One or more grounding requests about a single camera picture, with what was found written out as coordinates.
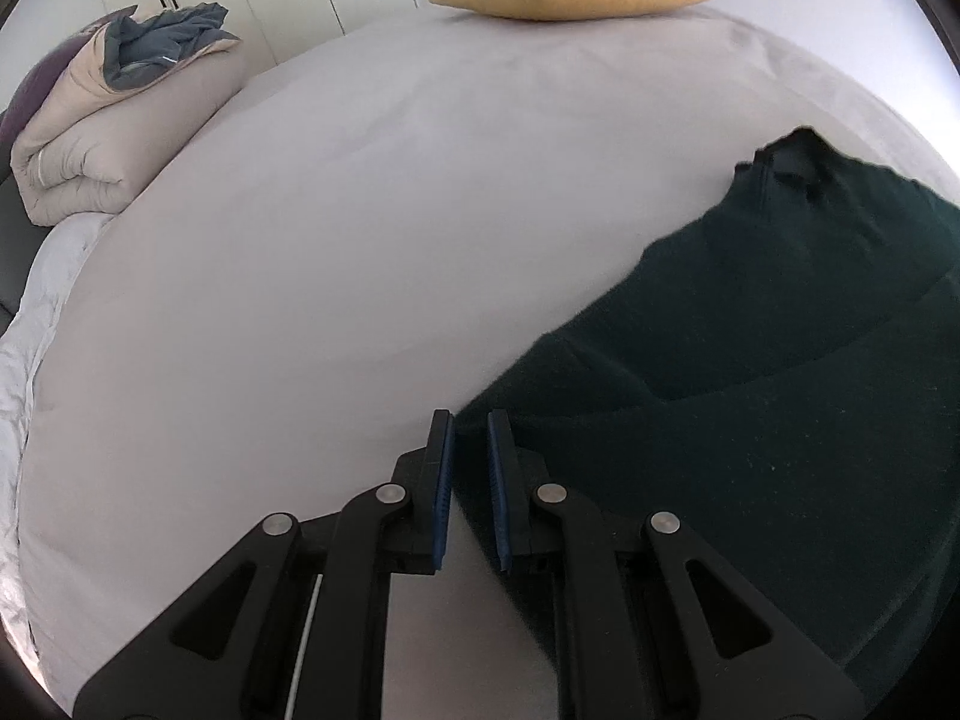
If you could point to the dark green knit sweater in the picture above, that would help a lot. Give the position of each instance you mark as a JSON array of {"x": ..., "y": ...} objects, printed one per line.
[{"x": 782, "y": 374}]

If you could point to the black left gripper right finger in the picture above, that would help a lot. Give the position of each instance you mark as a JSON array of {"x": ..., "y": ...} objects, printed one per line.
[{"x": 648, "y": 620}]

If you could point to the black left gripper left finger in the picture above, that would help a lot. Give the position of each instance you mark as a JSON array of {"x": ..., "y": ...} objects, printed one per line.
[{"x": 292, "y": 621}]

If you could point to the folded beige duvet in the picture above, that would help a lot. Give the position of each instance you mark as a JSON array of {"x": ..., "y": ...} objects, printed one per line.
[{"x": 89, "y": 149}]

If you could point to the white crumpled bed sheet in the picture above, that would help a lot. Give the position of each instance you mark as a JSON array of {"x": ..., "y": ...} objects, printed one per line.
[{"x": 24, "y": 345}]

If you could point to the grey blue crumpled cloth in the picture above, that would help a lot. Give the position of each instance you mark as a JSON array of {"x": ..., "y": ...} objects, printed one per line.
[{"x": 138, "y": 53}]

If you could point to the purple cushion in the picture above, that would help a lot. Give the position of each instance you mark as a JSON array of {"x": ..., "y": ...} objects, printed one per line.
[{"x": 37, "y": 85}]

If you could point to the dark grey headboard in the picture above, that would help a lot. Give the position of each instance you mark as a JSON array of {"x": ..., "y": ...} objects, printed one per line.
[{"x": 19, "y": 243}]

